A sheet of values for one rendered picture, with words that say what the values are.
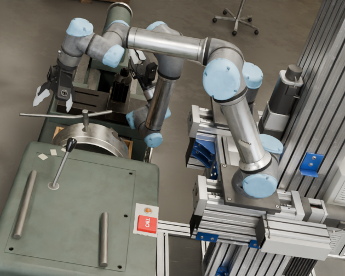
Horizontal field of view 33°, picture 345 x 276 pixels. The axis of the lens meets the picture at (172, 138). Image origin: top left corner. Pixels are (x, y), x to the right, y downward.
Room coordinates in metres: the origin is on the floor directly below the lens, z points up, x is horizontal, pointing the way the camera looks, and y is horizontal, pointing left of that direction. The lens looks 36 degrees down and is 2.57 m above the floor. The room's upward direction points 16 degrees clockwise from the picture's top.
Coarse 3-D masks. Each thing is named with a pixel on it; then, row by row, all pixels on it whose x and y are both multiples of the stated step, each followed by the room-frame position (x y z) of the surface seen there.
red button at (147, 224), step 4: (140, 216) 1.31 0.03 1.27; (144, 216) 1.32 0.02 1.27; (148, 216) 1.32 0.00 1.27; (140, 220) 1.30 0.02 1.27; (144, 220) 1.30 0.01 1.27; (148, 220) 1.31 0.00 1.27; (152, 220) 1.31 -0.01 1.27; (156, 220) 1.32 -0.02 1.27; (140, 224) 1.28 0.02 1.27; (144, 224) 1.29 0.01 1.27; (148, 224) 1.29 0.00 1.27; (152, 224) 1.30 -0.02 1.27; (156, 224) 1.30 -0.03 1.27; (140, 228) 1.26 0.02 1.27; (144, 228) 1.27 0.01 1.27; (148, 228) 1.27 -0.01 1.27; (152, 228) 1.28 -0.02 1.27; (156, 228) 1.28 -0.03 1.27; (148, 232) 1.27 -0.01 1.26; (152, 232) 1.27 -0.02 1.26
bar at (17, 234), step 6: (30, 174) 1.35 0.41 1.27; (36, 174) 1.36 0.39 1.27; (30, 180) 1.32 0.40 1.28; (30, 186) 1.29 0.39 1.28; (30, 192) 1.27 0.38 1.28; (24, 198) 1.24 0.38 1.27; (30, 198) 1.25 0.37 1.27; (24, 204) 1.21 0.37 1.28; (24, 210) 1.19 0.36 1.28; (24, 216) 1.17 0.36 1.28; (18, 222) 1.14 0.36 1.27; (24, 222) 1.15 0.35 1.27; (18, 228) 1.12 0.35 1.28; (18, 234) 1.10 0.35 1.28
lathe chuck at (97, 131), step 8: (64, 128) 1.73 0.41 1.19; (72, 128) 1.72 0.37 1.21; (80, 128) 1.71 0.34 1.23; (96, 128) 1.73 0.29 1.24; (104, 128) 1.75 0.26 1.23; (56, 136) 1.71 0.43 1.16; (64, 136) 1.68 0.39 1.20; (72, 136) 1.66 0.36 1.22; (80, 136) 1.66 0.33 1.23; (88, 136) 1.67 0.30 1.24; (96, 136) 1.68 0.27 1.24; (104, 136) 1.70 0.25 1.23; (112, 136) 1.73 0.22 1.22; (56, 144) 1.65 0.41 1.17; (112, 144) 1.69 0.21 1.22; (120, 144) 1.73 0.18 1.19; (120, 152) 1.69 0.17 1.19; (128, 152) 1.77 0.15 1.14
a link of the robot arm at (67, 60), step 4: (60, 52) 1.62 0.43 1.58; (60, 56) 1.61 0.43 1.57; (64, 56) 1.61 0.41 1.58; (68, 56) 1.60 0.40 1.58; (60, 60) 1.61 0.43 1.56; (64, 60) 1.60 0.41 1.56; (68, 60) 1.60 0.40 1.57; (72, 60) 1.61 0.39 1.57; (76, 60) 1.61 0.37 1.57; (64, 64) 1.61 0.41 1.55; (68, 64) 1.60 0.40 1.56; (72, 64) 1.61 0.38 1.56; (76, 64) 1.62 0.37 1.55
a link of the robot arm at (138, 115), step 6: (138, 108) 2.12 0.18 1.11; (144, 108) 2.11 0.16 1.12; (126, 114) 2.09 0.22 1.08; (132, 114) 2.08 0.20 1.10; (138, 114) 2.08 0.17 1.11; (144, 114) 2.08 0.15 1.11; (132, 120) 2.06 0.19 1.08; (138, 120) 2.05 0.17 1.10; (144, 120) 2.04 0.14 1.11; (132, 126) 2.05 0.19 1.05; (138, 126) 2.03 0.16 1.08
